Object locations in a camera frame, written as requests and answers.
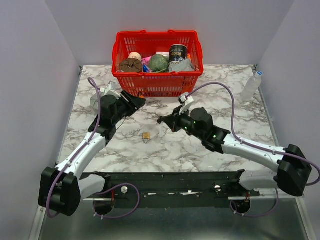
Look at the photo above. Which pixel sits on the brass padlock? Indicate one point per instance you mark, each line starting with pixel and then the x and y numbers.
pixel 146 136

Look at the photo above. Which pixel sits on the black head key bunch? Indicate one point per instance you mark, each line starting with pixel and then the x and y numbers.
pixel 159 120

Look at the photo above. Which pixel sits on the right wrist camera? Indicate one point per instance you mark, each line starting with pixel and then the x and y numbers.
pixel 186 102

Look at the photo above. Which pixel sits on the clear plastic bottle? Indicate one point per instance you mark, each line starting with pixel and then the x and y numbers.
pixel 251 86

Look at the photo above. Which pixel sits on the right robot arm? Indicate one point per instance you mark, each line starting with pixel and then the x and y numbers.
pixel 287 167

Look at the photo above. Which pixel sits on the red plastic basket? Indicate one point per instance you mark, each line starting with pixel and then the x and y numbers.
pixel 147 43

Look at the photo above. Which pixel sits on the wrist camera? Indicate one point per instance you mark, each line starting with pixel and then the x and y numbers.
pixel 109 89
pixel 186 102

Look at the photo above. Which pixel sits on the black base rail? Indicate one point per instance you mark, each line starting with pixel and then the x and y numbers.
pixel 173 189

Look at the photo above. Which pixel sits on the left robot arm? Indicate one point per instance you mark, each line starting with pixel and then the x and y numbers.
pixel 61 187

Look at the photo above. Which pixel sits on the black can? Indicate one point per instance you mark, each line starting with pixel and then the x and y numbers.
pixel 177 53

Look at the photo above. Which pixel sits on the grey wrapped roll on table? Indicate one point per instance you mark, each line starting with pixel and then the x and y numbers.
pixel 94 103

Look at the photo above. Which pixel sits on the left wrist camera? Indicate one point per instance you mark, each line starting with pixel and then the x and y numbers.
pixel 109 89

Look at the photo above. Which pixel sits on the beige egg shaped object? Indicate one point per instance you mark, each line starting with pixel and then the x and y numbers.
pixel 135 55

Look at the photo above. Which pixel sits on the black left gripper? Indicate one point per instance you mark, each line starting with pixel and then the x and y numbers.
pixel 134 104

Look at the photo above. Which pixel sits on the brown wrapped roll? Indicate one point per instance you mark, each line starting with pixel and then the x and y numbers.
pixel 131 65

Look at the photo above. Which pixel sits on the green round ball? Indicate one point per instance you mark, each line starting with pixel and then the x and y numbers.
pixel 158 63

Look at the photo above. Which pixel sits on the pink packet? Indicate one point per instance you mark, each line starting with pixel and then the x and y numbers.
pixel 145 64

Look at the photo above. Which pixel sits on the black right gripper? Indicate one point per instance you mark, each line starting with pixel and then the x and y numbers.
pixel 172 120

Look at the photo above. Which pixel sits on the orange black padlock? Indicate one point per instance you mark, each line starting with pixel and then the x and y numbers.
pixel 141 95

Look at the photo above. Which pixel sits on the grey wrapped roll in basket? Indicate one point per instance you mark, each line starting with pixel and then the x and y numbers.
pixel 183 66

